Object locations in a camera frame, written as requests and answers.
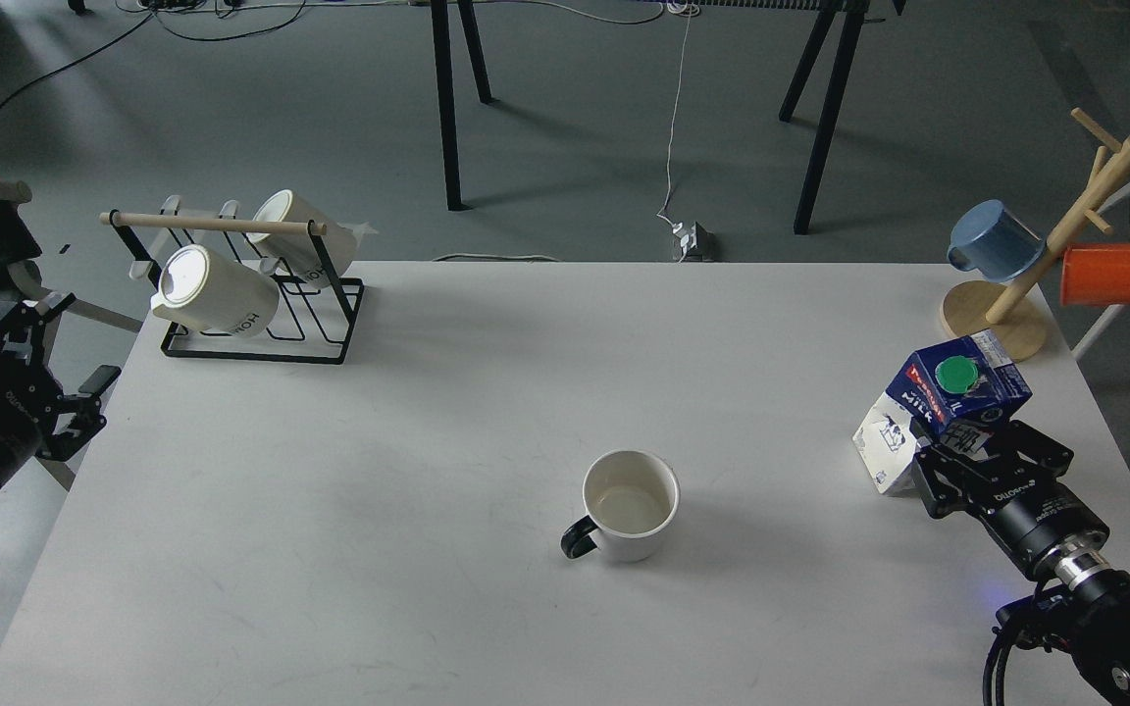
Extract white power cable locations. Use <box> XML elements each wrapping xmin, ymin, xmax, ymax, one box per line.
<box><xmin>487</xmin><ymin>0</ymin><xmax>701</xmax><ymax>228</ymax></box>

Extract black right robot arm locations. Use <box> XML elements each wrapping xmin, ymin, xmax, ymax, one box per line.
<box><xmin>907</xmin><ymin>420</ymin><xmax>1130</xmax><ymax>705</ymax></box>

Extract white mug on rack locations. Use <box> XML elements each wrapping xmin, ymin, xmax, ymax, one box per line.
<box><xmin>246</xmin><ymin>189</ymin><xmax>359</xmax><ymax>289</ymax></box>
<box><xmin>151</xmin><ymin>244</ymin><xmax>280</xmax><ymax>338</ymax></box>

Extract grey power adapter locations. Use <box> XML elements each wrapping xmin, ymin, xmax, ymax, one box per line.
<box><xmin>672</xmin><ymin>221</ymin><xmax>718</xmax><ymax>263</ymax></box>

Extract blue white milk carton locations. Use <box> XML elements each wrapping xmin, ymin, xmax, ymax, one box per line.
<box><xmin>852</xmin><ymin>329</ymin><xmax>1032</xmax><ymax>496</ymax></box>

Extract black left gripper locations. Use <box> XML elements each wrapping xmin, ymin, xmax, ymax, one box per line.
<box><xmin>0</xmin><ymin>293</ymin><xmax>122</xmax><ymax>488</ymax></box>

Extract orange mug on tree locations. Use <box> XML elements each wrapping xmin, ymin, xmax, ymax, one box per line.
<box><xmin>1059</xmin><ymin>244</ymin><xmax>1130</xmax><ymax>307</ymax></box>

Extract black wire mug rack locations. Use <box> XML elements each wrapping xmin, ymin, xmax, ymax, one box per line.
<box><xmin>99</xmin><ymin>197</ymin><xmax>367</xmax><ymax>365</ymax></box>

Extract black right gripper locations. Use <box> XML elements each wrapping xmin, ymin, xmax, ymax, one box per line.
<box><xmin>910</xmin><ymin>420</ymin><xmax>1110</xmax><ymax>581</ymax></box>

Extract white mug on rack rear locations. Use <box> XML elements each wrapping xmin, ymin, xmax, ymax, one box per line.
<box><xmin>246</xmin><ymin>189</ymin><xmax>359</xmax><ymax>289</ymax></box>

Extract black floor cable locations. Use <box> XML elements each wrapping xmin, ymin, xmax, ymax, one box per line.
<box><xmin>0</xmin><ymin>0</ymin><xmax>311</xmax><ymax>138</ymax></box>

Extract black table legs right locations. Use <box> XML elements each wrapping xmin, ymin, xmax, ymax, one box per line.
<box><xmin>779</xmin><ymin>1</ymin><xmax>871</xmax><ymax>236</ymax></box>

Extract wooden mug tree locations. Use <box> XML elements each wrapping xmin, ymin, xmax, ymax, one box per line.
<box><xmin>939</xmin><ymin>108</ymin><xmax>1130</xmax><ymax>361</ymax></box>

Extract black table legs left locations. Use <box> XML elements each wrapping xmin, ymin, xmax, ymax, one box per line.
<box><xmin>411</xmin><ymin>0</ymin><xmax>494</xmax><ymax>212</ymax></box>

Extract black table legs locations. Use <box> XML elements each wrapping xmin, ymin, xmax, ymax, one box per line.
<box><xmin>411</xmin><ymin>0</ymin><xmax>494</xmax><ymax>212</ymax></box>
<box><xmin>779</xmin><ymin>1</ymin><xmax>871</xmax><ymax>236</ymax></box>

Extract white mug with black handle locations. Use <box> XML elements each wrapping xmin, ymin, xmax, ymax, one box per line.
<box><xmin>560</xmin><ymin>448</ymin><xmax>683</xmax><ymax>563</ymax></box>

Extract blue mug on tree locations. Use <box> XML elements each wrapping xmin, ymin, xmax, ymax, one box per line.
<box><xmin>946</xmin><ymin>198</ymin><xmax>1048</xmax><ymax>284</ymax></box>

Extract white mug on rack front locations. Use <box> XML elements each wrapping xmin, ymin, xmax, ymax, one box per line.
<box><xmin>151</xmin><ymin>244</ymin><xmax>280</xmax><ymax>338</ymax></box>

